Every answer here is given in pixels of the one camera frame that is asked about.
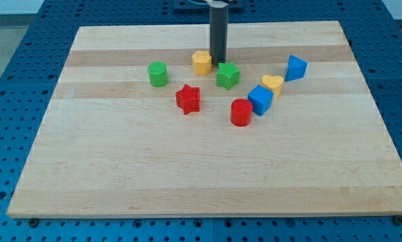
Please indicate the green star block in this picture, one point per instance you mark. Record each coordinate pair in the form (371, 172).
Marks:
(227, 76)

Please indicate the red star block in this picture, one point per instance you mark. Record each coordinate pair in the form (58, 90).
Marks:
(188, 99)

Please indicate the red cylinder block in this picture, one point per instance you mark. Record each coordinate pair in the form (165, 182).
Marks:
(241, 111)

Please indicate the light wooden board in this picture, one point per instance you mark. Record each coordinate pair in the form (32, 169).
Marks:
(111, 145)

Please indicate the yellow hexagon block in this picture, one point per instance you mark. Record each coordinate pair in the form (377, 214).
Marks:
(201, 62)

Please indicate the green cylinder block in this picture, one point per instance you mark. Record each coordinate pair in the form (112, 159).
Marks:
(158, 75)

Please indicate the blue cube block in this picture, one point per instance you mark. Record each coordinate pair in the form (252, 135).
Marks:
(261, 99)

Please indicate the yellow heart block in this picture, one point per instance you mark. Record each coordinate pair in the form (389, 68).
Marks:
(273, 83)

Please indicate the blue triangle block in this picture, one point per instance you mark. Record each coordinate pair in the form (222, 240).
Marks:
(296, 68)

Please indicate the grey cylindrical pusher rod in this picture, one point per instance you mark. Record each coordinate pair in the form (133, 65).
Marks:
(218, 22)

